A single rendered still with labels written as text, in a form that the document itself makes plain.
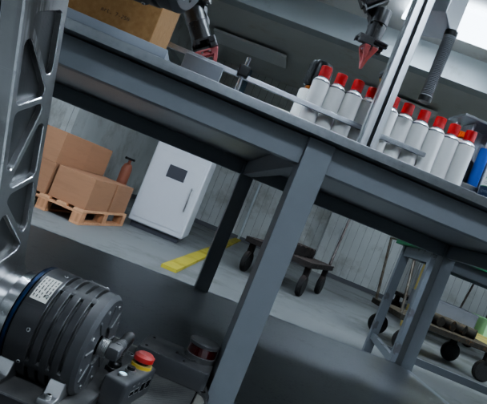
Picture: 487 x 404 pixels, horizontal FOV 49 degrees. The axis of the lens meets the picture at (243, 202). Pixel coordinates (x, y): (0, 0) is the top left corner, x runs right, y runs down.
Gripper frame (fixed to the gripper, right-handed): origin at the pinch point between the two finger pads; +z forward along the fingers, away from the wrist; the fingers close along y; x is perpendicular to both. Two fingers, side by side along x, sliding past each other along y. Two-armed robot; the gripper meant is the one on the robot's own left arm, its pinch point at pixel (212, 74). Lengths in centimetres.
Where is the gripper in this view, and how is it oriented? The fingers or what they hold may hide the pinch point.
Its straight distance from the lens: 156.2
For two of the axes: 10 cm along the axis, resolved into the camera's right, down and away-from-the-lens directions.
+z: 2.9, 9.5, 0.8
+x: -9.5, 3.0, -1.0
